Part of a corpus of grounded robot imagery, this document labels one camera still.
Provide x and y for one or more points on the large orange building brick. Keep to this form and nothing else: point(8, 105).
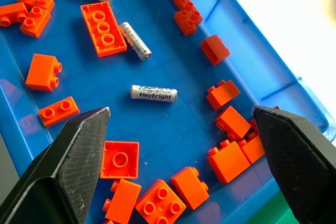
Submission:
point(103, 28)

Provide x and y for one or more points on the blue plastic tray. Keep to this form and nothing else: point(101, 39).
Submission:
point(168, 72)

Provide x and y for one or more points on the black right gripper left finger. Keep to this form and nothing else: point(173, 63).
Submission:
point(71, 161)

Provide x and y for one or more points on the silver Heybright battery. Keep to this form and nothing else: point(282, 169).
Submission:
point(154, 93)

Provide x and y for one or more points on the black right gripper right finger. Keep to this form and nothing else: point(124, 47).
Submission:
point(296, 161)

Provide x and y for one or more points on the silver battery orange print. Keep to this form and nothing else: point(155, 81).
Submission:
point(135, 41)

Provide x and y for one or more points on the green plastic block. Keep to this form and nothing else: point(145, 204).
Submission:
point(273, 208)

